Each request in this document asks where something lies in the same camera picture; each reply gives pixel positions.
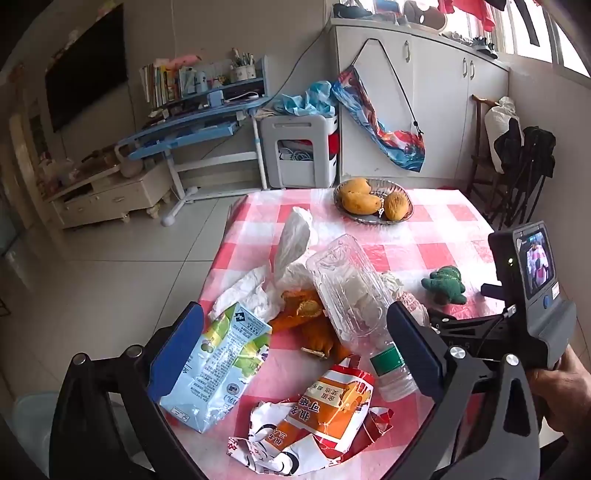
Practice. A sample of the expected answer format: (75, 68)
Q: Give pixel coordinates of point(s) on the small white tissue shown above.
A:
(408, 300)

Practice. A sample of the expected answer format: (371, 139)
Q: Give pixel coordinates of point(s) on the white cabinet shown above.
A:
(443, 101)

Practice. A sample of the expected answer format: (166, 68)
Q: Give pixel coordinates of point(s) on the clear plastic bag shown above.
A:
(62, 170)

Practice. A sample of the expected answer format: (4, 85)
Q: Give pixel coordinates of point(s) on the large white tissue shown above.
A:
(244, 290)

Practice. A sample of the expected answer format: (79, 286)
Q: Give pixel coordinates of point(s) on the cream television cabinet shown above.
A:
(115, 198)

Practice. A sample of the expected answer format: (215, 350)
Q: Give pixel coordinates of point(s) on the white pen cup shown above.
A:
(242, 71)

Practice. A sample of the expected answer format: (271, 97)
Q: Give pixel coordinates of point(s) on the white plastic bag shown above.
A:
(295, 240)

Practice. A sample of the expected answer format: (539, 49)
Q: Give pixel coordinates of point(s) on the window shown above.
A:
(554, 32)

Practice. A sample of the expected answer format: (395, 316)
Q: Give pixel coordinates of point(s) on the black folding chair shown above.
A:
(531, 157)

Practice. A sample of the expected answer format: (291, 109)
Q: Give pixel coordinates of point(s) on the pink kettlebell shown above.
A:
(129, 164)

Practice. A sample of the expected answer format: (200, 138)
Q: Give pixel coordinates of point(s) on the black television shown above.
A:
(87, 69)

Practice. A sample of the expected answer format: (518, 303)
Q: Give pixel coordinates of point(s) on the blue study desk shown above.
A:
(184, 129)

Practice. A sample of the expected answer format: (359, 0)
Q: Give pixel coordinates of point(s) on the row of books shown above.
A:
(159, 85)

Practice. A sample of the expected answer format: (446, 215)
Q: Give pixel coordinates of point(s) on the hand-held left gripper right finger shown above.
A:
(415, 355)

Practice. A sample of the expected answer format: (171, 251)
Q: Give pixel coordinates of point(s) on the green plush toy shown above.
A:
(445, 286)

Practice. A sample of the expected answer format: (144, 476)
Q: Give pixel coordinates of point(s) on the black shoe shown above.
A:
(351, 11)

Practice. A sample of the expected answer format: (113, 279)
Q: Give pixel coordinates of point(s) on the blue plastic bag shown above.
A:
(304, 99)

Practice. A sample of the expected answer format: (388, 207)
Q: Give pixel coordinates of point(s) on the red white checkered tablecloth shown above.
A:
(415, 258)

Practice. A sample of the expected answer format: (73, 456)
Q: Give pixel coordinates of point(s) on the clear plastic bottle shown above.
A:
(351, 295)

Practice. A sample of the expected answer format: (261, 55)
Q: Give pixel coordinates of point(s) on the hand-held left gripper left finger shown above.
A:
(178, 350)

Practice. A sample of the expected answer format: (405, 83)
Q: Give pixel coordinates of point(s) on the yellow mango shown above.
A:
(355, 186)
(360, 203)

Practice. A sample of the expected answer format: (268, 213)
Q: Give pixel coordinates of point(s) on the white sack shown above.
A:
(496, 120)

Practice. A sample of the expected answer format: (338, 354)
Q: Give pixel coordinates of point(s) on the curled orange peel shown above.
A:
(298, 307)

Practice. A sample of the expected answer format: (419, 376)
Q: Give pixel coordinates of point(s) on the red hanging garment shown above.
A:
(466, 11)

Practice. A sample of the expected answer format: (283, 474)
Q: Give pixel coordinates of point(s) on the glass fruit bowl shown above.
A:
(392, 184)

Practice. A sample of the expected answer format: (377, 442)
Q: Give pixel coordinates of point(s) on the long orange peel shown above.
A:
(325, 341)

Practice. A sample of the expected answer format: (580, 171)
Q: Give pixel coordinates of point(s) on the grey sneakers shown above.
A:
(485, 46)

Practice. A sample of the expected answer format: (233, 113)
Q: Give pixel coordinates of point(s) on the round orange fruit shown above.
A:
(397, 206)

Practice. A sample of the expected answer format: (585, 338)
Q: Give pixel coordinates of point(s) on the person's right hand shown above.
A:
(565, 397)

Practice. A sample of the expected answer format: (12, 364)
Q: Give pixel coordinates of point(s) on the blue green milk carton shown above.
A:
(221, 364)

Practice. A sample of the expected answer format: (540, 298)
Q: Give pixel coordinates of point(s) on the light blue plastic stool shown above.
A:
(30, 424)

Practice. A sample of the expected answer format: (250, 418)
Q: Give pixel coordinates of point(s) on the red orange snack wrapper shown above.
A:
(323, 410)

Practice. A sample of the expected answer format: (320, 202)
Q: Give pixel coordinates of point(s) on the wooden chair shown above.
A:
(478, 152)

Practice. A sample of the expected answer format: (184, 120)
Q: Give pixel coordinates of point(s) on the pink plush toy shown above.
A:
(182, 62)

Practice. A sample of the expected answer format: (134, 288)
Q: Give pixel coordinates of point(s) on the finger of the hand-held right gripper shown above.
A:
(471, 319)
(480, 341)

